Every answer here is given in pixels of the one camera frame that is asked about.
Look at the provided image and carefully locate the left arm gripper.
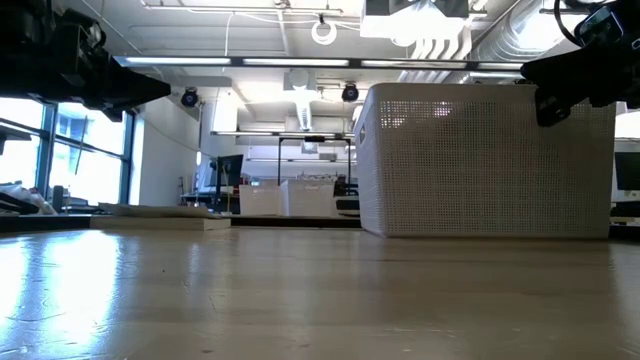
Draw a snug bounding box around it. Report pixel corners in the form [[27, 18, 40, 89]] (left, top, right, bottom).
[[0, 0, 172, 123]]

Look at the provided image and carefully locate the white storage box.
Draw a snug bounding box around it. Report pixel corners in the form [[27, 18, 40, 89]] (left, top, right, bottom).
[[279, 179, 337, 218], [238, 183, 282, 218]]

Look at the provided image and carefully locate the black computer monitor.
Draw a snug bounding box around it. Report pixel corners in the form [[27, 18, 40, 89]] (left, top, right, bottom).
[[213, 153, 245, 212]]

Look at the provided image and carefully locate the dark screen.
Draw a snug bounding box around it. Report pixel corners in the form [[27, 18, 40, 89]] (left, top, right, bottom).
[[613, 150, 640, 192]]

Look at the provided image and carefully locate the silver ventilation duct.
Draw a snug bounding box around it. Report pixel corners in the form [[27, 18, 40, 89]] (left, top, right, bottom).
[[468, 0, 582, 62]]

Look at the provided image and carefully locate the white ceiling unit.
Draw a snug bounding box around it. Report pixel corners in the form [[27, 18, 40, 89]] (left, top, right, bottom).
[[359, 0, 474, 57]]

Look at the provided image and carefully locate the long ceiling light bar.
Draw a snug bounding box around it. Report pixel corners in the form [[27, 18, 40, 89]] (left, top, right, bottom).
[[113, 55, 527, 71]]

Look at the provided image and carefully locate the white perforated plastic basket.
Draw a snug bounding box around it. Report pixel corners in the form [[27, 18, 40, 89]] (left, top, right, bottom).
[[352, 82, 618, 240]]

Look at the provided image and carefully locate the black office chair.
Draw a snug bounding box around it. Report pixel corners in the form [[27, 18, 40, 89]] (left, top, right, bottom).
[[333, 178, 361, 217]]

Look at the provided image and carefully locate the book with dark cover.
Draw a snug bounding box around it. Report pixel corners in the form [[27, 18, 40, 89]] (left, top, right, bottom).
[[89, 201, 233, 233]]

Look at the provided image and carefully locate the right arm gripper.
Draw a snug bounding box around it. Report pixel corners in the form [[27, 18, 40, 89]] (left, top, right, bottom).
[[519, 0, 640, 129]]

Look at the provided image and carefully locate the black metal stand frame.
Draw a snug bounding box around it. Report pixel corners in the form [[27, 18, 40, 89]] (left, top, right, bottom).
[[276, 134, 353, 187]]

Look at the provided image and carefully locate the coiled white ceiling cable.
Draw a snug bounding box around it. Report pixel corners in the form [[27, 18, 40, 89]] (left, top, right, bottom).
[[310, 18, 339, 47]]

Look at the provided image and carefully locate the pile of bags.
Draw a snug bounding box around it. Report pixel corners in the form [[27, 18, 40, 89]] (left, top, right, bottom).
[[0, 181, 57, 217]]

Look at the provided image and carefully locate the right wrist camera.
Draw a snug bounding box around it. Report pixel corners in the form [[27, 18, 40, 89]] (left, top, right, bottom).
[[574, 4, 627, 49]]

